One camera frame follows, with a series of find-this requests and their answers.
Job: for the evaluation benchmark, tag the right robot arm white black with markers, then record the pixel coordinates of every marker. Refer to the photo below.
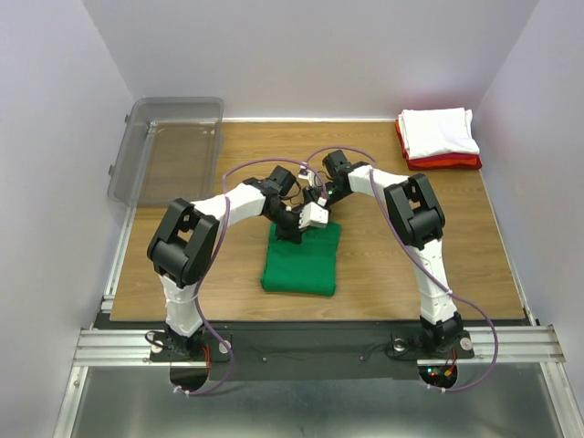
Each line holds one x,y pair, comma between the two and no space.
416,219

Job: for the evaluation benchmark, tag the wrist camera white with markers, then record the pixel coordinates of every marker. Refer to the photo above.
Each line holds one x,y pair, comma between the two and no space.
308,176
313,215

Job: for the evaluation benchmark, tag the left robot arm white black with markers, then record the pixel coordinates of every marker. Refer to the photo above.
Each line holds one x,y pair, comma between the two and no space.
184,247

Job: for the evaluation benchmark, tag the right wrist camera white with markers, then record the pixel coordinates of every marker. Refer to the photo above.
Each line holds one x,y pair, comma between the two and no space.
308,176

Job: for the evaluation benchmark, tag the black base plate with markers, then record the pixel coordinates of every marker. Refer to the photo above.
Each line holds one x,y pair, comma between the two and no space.
302,351

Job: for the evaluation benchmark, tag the white folded t-shirt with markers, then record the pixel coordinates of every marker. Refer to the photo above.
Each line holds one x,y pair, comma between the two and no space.
428,133

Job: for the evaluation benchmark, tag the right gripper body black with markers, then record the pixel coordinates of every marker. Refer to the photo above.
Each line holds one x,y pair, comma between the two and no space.
333,192

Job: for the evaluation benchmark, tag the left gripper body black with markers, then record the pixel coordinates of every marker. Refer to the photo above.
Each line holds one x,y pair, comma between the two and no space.
286,222

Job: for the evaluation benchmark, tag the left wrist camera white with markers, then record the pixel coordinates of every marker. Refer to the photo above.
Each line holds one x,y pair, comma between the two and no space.
313,215

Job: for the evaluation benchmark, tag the aluminium rail frame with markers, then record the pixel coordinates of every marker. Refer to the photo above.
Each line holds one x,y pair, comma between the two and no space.
513,386

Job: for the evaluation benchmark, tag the red folded t-shirt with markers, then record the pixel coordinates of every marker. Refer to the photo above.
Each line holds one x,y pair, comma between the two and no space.
445,165

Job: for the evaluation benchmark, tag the green t-shirt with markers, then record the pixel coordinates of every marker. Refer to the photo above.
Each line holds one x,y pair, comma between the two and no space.
306,268

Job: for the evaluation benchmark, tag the clear plastic storage bin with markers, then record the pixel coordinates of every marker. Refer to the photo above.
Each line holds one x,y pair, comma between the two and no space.
169,150

